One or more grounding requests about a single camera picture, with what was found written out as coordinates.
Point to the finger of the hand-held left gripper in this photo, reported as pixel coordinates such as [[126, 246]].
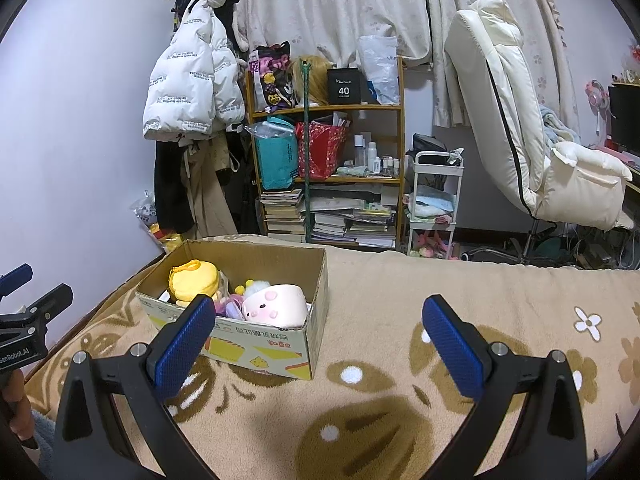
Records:
[[17, 276], [55, 297]]

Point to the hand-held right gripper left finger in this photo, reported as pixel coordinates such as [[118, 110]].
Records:
[[182, 347]]

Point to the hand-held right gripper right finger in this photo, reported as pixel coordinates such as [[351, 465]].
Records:
[[452, 347]]

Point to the yellow dog plush toy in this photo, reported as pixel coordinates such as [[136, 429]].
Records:
[[192, 282]]

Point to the printed cardboard box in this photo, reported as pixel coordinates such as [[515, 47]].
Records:
[[270, 350]]

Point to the pink pig cube plush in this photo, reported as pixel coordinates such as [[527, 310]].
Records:
[[275, 305]]

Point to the person's left hand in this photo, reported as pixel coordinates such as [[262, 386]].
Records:
[[20, 400]]

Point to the beige patterned blanket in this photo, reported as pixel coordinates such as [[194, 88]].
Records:
[[475, 285]]

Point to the blue fleece clothing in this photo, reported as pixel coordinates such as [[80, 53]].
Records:
[[44, 440]]

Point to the plastic bag of toys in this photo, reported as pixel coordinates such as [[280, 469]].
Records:
[[150, 220]]

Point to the light blue towel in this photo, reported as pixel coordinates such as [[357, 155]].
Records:
[[432, 204]]

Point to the wide pile of books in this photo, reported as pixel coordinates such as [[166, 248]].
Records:
[[355, 225]]

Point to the beige hanging garment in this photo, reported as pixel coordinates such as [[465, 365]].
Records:
[[210, 190]]

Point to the black hanging garment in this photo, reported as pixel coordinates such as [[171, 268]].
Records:
[[170, 185]]

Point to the narrow stack of books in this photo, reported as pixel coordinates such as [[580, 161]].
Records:
[[282, 215]]

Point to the white trolley cart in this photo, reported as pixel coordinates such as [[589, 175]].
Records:
[[435, 160]]

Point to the row of cosmetic bottles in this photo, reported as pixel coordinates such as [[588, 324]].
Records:
[[372, 157]]

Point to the teal paper bag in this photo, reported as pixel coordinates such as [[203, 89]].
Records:
[[277, 160]]

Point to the green pole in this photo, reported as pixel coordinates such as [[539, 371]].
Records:
[[306, 160]]

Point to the wooden shelf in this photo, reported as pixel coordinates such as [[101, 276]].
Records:
[[399, 120]]

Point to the red patterned bag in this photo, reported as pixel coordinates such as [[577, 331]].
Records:
[[322, 152]]

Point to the clear plastic bag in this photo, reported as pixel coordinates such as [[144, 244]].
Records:
[[270, 129]]

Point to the white puffer jacket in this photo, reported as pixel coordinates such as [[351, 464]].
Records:
[[192, 75]]

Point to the white recliner chair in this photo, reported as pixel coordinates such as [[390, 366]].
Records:
[[505, 85]]

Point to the pink and black printed bag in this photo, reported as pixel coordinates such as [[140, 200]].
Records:
[[270, 80]]

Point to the black box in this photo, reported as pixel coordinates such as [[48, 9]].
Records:
[[344, 87]]

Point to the black monitor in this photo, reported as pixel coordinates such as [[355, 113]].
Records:
[[625, 120]]

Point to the pink fan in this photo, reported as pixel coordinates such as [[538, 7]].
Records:
[[596, 97]]

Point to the white plastic bag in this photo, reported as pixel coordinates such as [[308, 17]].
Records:
[[380, 67]]

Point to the blond wig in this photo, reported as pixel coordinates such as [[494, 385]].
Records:
[[317, 82]]

